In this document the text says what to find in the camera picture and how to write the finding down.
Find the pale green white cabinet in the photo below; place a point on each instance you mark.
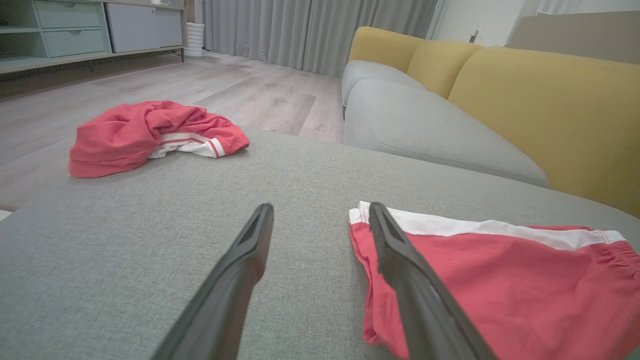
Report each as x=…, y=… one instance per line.
x=70, y=30

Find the white rug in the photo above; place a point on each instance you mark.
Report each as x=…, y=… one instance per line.
x=4, y=215

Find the grey sofa back cushion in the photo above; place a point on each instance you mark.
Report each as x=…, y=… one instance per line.
x=425, y=125

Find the white wall charger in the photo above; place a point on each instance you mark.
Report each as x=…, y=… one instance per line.
x=473, y=35

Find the red basketball jersey number 23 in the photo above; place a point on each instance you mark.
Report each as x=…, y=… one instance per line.
x=115, y=140

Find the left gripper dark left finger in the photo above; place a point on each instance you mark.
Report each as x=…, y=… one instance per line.
x=220, y=310

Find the grey pleated curtain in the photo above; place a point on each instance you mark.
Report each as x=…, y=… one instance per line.
x=300, y=30

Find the wide yellow sofa back cushion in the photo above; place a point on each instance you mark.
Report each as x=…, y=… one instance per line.
x=550, y=115

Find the short grey sofa seat cushion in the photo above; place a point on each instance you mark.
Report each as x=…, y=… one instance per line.
x=370, y=72

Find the red shorts white stripe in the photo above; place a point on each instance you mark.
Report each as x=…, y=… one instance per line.
x=525, y=280

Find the white ribbed bin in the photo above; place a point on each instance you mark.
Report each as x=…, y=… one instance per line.
x=194, y=40

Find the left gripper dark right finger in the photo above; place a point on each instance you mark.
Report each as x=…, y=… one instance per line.
x=425, y=310

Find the grey and yellow sofa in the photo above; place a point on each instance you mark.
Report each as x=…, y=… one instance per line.
x=200, y=190

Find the beige upholstered panel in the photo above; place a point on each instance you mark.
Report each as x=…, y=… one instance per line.
x=580, y=37

